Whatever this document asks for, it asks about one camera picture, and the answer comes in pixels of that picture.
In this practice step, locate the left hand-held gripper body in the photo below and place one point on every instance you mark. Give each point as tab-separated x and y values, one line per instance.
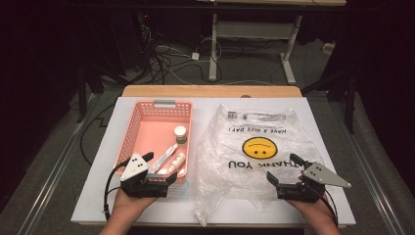
133	166

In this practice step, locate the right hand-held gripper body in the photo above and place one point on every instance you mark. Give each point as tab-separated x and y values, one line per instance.
321	176

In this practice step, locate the white ointment tube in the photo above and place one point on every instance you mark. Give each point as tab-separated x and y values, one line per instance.
163	159

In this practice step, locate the small white bottle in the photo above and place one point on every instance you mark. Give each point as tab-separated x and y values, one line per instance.
177	162

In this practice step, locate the pink plastic basket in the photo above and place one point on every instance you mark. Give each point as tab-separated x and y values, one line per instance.
153	130

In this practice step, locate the small white jar green label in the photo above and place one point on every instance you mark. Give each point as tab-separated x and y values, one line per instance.
180	133

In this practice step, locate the clear plastic bag yellow face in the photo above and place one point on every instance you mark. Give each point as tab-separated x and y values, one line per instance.
228	156

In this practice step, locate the person's right hand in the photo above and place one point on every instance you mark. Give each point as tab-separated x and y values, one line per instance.
318	212

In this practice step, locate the person's left hand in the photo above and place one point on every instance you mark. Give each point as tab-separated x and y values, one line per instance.
129	205

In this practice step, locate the white board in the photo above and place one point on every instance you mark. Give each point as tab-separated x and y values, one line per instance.
98	196

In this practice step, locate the black stand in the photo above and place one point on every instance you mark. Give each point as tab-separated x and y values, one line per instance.
82	94
349	104

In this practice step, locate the wooden table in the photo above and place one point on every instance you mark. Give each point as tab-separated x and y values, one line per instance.
212	91

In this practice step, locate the white power adapter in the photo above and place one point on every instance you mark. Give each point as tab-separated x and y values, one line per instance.
195	56

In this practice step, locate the white box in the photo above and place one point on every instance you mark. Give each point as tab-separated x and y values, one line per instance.
329	48

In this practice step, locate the metal floor rail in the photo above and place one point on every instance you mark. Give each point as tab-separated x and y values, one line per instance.
55	169
368	176

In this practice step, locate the white desk frame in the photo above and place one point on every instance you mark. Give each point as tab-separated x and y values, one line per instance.
254	30

